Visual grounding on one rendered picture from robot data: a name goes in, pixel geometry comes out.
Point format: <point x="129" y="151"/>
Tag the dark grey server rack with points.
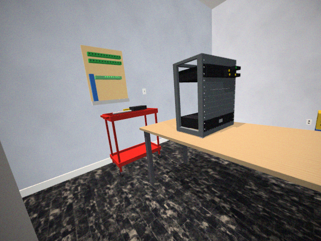
<point x="216" y="102"/>

